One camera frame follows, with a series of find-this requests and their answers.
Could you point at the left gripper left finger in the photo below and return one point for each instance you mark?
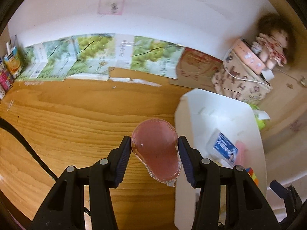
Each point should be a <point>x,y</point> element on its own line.
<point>121,160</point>

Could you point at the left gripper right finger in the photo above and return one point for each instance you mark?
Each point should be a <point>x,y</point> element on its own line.
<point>191,162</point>

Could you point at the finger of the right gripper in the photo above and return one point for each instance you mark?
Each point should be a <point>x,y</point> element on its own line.
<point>278,189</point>

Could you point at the blue dental floss box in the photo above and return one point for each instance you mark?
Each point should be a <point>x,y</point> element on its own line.
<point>219,147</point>

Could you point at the multicolour puzzle cube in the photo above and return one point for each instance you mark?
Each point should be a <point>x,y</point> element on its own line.
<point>252,174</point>

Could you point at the pink oval packet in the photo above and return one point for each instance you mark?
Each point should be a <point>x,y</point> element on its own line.
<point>155,143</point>

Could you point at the pink hair roller pack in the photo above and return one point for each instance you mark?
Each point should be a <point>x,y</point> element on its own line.
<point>240,159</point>

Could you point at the white plastic bin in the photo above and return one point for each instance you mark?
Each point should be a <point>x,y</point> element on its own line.
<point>223,130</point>

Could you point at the brown cardboard panel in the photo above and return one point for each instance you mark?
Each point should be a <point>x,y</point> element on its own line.
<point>195,70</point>

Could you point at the beige lettered storage bag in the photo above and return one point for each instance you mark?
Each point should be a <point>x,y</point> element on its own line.
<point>237,81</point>

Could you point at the grape print cardboard sheet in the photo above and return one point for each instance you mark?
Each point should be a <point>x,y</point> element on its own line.
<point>91,56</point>

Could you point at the white round device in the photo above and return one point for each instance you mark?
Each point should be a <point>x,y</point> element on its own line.
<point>267,74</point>

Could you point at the pink round tin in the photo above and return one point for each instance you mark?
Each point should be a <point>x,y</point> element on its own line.
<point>247,56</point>

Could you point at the white spray bottle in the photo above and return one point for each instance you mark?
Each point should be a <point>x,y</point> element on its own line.
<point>2,92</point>

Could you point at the pink cylinder can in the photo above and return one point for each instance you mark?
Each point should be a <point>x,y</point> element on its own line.
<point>6,80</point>

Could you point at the brown-haired rag doll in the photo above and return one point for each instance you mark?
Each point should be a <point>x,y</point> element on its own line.
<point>275,43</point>

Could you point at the orange juice carton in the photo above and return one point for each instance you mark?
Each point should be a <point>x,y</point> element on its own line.
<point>13,61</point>

